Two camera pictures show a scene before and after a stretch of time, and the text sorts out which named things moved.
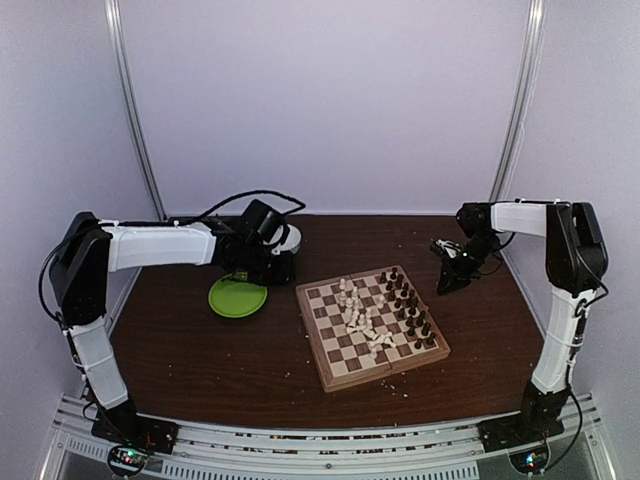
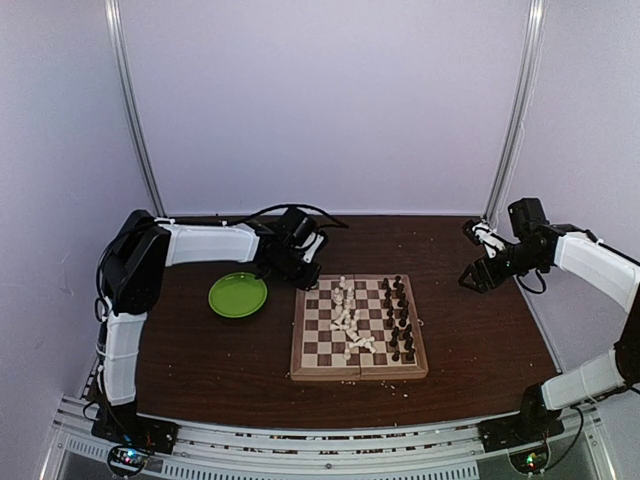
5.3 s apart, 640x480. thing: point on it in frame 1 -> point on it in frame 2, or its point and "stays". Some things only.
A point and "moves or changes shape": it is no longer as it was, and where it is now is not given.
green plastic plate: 233,295 stays
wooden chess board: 362,325 moves or changes shape
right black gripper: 458,277 -> 478,268
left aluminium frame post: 119,70 stays
